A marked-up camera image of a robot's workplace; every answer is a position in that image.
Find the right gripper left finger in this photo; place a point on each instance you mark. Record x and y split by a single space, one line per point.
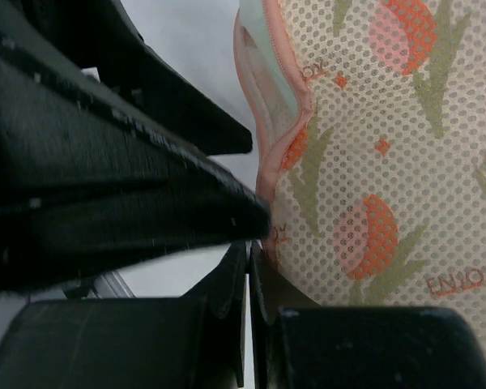
196 340

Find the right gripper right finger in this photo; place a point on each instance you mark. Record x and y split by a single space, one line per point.
300 344

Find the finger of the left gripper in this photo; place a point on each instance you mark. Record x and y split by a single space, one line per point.
100 34
87 186

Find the floral fabric laundry bag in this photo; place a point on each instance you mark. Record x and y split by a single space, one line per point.
378 189

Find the white and black bra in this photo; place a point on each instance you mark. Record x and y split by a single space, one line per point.
268 88

